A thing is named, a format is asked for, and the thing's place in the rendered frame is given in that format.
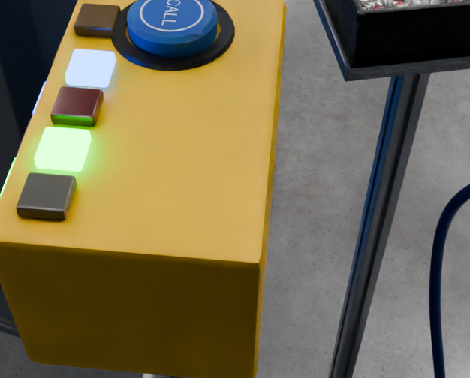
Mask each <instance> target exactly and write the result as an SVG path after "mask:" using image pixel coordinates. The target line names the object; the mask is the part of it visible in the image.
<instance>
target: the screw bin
mask: <svg viewBox="0 0 470 378"><path fill-rule="evenodd" d="M325 3H326V5H327V9H328V11H329V13H330V16H331V18H332V21H333V24H334V26H335V28H336V31H337V34H338V36H339V39H340V41H341V44H342V47H343V49H344V51H345V54H346V57H347V59H348V62H349V65H350V66H351V68H361V67H369V66H377V65H391V64H399V63H407V62H421V61H429V60H436V59H451V58H459V57H466V56H470V1H461V2H452V3H443V4H425V5H416V6H407V7H389V8H380V9H371V10H366V9H363V8H362V5H361V3H360V1H359V0H325Z"/></svg>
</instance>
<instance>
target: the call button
mask: <svg viewBox="0 0 470 378"><path fill-rule="evenodd" d="M127 22H128V35H129V38H130V41H131V42H132V44H133V45H134V46H135V47H136V48H137V49H138V50H140V51H142V52H144V53H146V54H149V55H152V56H158V57H164V58H178V57H184V56H190V55H194V54H195V53H198V52H201V51H203V50H205V49H206V48H208V47H210V46H211V45H212V43H213V42H214V40H215V39H216V36H217V29H218V27H217V12H216V9H215V7H214V5H213V4H212V3H211V2H210V1H209V0H137V1H136V2H135V3H134V4H133V5H132V6H131V7H130V9H129V11H128V15H127Z"/></svg>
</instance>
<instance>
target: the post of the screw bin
mask: <svg viewBox="0 0 470 378"><path fill-rule="evenodd" d="M430 75H431V73H421V74H414V75H406V76H392V77H391V80H390V87H389V90H388V94H387V100H386V104H385V108H384V114H383V119H382V123H381V129H380V133H379V137H378V143H377V147H376V151H375V157H374V161H373V165H372V171H371V176H370V180H369V186H368V190H367V194H366V200H365V204H364V208H363V214H362V218H361V222H360V228H359V233H358V237H357V243H356V247H355V251H354V257H353V261H352V265H351V271H350V275H349V279H348V285H347V289H346V294H345V300H344V304H343V308H342V314H341V318H340V322H339V328H338V332H337V336H336V342H335V346H334V351H333V357H332V361H331V364H330V371H329V375H328V378H352V376H353V372H354V367H355V365H356V361H357V356H358V353H359V349H360V345H361V341H362V338H363V333H364V329H365V326H366V321H367V318H368V315H369V309H370V306H371V303H372V298H373V295H374V291H375V286H376V284H377V280H378V275H379V272H380V268H381V264H382V260H383V257H384V252H385V248H386V245H387V240H388V237H389V234H390V228H391V225H392V223H393V217H394V214H395V211H396V205H397V203H398V199H399V194H400V191H401V187H402V183H403V179H404V176H405V171H406V167H407V164H408V159H409V156H410V153H411V147H412V144H413V142H414V136H415V133H416V130H417V124H418V122H419V118H420V113H421V110H422V106H423V102H424V98H425V95H426V90H427V86H428V83H429V78H430Z"/></svg>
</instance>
